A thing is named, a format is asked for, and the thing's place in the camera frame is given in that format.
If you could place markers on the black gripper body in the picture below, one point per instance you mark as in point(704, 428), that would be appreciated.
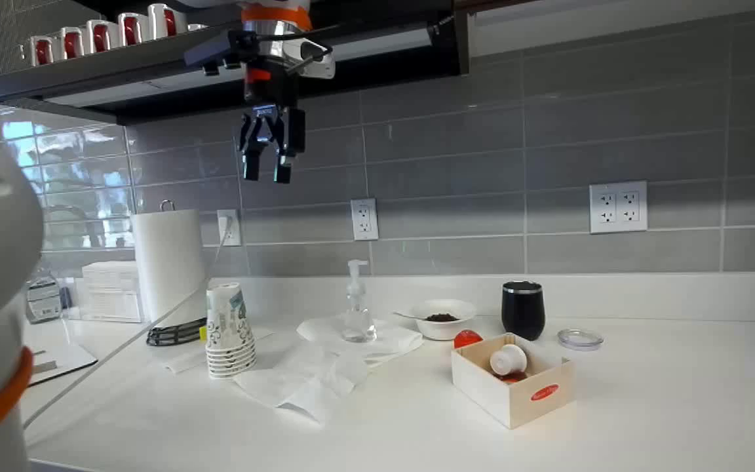
point(272, 95)

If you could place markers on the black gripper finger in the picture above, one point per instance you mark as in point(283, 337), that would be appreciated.
point(251, 158)
point(283, 162)

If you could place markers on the patterned paper cups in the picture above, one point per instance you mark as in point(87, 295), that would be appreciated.
point(228, 331)

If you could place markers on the red and white mug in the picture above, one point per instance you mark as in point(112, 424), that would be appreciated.
point(167, 20)
point(40, 50)
point(71, 42)
point(101, 35)
point(133, 29)

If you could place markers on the white paper towel roll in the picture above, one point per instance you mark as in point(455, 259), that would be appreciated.
point(168, 264)

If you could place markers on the clear pump soap bottle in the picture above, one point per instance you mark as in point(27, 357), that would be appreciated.
point(358, 311)

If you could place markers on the small yellow item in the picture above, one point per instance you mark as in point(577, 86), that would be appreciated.
point(204, 334)

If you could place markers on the black mesh basket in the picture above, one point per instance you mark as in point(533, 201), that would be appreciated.
point(173, 334)

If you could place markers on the white rectangular storage box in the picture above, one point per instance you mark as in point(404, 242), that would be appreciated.
point(112, 289)

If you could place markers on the crumpled white paper napkin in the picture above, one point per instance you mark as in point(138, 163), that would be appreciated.
point(307, 382)

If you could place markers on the white bowl with coffee grounds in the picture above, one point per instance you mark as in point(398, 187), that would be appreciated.
point(442, 320)

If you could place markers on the small red round object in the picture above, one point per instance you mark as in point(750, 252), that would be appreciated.
point(468, 339)

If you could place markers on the white paper sheet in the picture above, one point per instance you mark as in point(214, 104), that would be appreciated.
point(59, 364)

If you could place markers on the black insulated tumbler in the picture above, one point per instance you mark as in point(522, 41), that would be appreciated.
point(522, 311)

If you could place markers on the small white cup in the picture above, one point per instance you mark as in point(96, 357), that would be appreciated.
point(509, 361)

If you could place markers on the white box with balls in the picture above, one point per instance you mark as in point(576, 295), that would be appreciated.
point(509, 400)

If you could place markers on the clear plastic lid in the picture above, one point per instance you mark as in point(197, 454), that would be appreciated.
point(580, 339)

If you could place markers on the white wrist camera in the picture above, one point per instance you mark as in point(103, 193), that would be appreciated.
point(316, 58)

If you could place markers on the single white wall outlet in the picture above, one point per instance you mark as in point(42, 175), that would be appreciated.
point(363, 218)
point(228, 226)

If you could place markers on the black wall cabinet shelf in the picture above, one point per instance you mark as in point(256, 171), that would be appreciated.
point(177, 99)

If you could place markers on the double white wall outlet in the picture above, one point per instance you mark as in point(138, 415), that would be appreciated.
point(618, 208)

